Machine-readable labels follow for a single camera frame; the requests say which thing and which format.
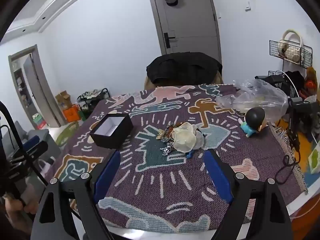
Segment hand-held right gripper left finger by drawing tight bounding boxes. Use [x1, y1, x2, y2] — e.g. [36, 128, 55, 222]
[30, 150, 122, 240]

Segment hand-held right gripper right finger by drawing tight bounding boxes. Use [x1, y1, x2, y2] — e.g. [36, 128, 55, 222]
[202, 149, 293, 240]

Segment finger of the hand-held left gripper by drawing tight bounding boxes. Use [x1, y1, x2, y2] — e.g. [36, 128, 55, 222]
[12, 135, 49, 164]

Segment black jewelry box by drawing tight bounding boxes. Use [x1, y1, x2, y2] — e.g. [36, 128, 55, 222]
[89, 113, 134, 150]

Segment cream fabric flower scrunchie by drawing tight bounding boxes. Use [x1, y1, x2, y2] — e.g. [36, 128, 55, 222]
[171, 122, 206, 153]

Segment brown bead bracelet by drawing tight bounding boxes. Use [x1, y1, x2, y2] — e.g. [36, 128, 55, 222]
[156, 124, 176, 141]

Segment person's left hand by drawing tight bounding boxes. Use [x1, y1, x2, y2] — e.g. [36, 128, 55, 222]
[4, 184, 39, 228]

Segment orange box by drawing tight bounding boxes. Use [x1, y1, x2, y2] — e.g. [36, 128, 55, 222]
[62, 105, 80, 122]

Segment cardboard box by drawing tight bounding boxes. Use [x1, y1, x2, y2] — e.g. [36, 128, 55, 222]
[55, 91, 73, 110]

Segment purple printed blanket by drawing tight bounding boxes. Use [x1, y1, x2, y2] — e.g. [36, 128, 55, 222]
[46, 84, 309, 232]

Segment open grey door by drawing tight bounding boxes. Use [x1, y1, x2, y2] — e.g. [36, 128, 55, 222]
[8, 44, 62, 130]

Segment black-haired doll figure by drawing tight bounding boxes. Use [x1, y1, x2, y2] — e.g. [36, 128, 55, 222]
[239, 107, 267, 138]

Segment black shoe rack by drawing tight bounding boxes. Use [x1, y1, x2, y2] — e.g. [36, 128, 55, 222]
[77, 88, 111, 120]

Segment clear plastic bag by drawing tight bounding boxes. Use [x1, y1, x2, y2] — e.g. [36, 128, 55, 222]
[216, 79, 289, 124]

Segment white green paper bag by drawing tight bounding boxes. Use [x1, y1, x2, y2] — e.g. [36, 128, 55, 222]
[307, 140, 320, 174]

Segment black bag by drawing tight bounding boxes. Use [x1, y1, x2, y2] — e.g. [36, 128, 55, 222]
[285, 70, 305, 98]

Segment orange plush toy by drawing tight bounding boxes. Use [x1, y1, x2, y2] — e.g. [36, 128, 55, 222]
[304, 66, 318, 98]

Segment white handbag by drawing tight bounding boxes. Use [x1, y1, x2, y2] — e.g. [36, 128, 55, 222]
[278, 29, 303, 63]

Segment grey door with lock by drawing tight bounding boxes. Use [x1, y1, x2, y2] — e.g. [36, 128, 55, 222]
[146, 0, 222, 63]

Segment silver chain bracelet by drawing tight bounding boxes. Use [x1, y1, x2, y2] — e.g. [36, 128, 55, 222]
[160, 142, 176, 157]

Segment black cable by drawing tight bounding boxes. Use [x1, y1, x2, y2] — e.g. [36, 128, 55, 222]
[274, 124, 304, 180]

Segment black camera stand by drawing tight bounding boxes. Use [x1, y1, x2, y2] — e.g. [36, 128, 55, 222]
[255, 75, 316, 151]

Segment black door lock handle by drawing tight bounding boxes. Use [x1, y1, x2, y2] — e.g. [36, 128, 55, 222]
[164, 32, 176, 48]

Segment black wire wall rack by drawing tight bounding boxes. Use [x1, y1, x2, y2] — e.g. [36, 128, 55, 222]
[268, 39, 313, 98]

